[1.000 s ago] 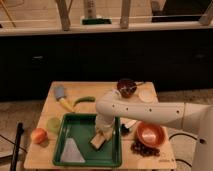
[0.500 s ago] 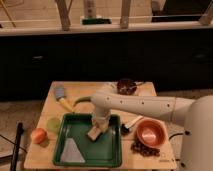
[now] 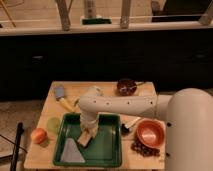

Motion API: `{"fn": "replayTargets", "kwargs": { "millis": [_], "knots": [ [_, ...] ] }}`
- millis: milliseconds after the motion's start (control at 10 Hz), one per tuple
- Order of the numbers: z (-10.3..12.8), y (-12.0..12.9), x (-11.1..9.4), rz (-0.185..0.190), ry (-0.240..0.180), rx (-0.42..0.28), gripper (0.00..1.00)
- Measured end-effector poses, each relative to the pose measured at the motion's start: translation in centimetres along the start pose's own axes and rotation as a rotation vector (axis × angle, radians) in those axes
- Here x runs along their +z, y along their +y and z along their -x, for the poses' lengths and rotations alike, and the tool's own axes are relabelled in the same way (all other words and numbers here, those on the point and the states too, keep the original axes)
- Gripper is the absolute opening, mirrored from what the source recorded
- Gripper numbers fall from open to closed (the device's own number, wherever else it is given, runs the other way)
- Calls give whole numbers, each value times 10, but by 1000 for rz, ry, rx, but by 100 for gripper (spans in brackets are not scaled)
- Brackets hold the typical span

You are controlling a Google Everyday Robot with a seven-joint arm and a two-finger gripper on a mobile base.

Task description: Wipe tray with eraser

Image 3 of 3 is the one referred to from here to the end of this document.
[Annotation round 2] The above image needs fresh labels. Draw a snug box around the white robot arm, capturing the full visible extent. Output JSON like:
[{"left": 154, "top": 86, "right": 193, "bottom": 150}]
[{"left": 78, "top": 88, "right": 213, "bottom": 171}]

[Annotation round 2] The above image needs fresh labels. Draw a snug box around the bunch of dark grapes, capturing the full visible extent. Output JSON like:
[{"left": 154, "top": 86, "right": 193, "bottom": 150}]
[{"left": 131, "top": 141, "right": 160, "bottom": 157}]

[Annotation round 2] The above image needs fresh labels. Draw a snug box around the wooden block eraser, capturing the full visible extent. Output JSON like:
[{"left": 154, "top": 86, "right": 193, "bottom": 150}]
[{"left": 77, "top": 131, "right": 92, "bottom": 147}]

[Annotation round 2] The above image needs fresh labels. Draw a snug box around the dark brown bowl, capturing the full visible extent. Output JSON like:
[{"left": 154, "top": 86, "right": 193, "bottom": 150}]
[{"left": 117, "top": 78, "right": 137, "bottom": 96}]

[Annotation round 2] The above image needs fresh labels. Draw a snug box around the yellow handled grey spatula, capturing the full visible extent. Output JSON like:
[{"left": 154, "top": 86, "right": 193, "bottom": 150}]
[{"left": 54, "top": 85, "right": 73, "bottom": 112}]

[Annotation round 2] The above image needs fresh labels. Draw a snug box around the green block on shelf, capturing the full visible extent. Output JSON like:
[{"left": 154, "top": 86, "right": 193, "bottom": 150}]
[{"left": 82, "top": 18, "right": 112, "bottom": 25}]

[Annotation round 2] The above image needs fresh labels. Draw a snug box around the black pole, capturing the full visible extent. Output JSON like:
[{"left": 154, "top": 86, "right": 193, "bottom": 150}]
[{"left": 10, "top": 122, "right": 24, "bottom": 171}]

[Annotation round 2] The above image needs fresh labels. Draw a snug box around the black white brush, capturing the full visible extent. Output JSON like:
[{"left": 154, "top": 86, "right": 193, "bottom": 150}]
[{"left": 121, "top": 117, "right": 140, "bottom": 134}]

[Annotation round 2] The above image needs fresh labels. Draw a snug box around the spoon in brown bowl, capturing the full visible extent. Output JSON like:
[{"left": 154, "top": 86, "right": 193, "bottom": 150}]
[{"left": 122, "top": 82, "right": 145, "bottom": 91}]

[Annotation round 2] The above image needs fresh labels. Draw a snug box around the green plastic tray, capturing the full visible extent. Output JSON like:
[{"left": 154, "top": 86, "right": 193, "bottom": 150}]
[{"left": 53, "top": 114, "right": 122, "bottom": 168}]

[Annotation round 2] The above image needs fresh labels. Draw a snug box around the green plastic cup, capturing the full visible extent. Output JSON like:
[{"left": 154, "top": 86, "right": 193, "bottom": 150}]
[{"left": 46, "top": 117, "right": 60, "bottom": 134}]

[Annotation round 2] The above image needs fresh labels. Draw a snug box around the red orange apple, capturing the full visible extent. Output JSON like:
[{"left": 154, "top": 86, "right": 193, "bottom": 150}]
[{"left": 31, "top": 128, "right": 47, "bottom": 144}]

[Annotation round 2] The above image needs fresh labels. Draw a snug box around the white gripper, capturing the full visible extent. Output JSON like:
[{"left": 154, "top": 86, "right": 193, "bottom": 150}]
[{"left": 80, "top": 114, "right": 99, "bottom": 137}]

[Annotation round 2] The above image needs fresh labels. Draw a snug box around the grey triangular cloth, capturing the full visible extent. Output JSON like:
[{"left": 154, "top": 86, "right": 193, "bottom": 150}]
[{"left": 61, "top": 138, "right": 85, "bottom": 163}]

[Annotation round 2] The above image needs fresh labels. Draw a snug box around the orange plastic bowl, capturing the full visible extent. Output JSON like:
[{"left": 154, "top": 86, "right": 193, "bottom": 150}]
[{"left": 136, "top": 119, "right": 165, "bottom": 148}]

